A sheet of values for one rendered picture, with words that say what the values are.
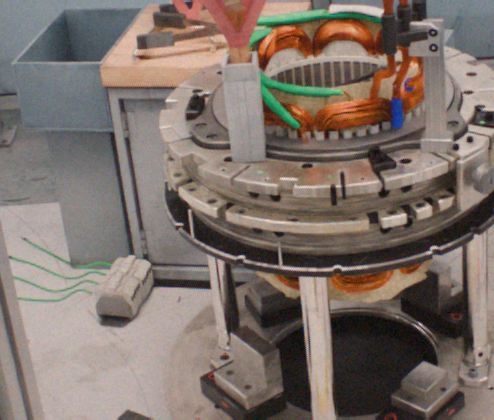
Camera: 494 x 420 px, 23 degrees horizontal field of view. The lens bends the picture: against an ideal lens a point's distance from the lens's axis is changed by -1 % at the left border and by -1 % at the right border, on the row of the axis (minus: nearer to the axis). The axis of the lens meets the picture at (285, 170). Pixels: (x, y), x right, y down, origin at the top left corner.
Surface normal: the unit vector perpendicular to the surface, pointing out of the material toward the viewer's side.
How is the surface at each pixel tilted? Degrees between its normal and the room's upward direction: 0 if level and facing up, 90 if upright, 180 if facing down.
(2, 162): 0
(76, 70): 90
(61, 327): 0
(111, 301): 90
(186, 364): 0
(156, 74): 90
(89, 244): 90
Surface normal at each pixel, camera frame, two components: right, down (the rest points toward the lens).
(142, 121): -0.18, 0.48
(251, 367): -0.80, 0.34
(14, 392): 0.90, 0.14
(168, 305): -0.08, -0.88
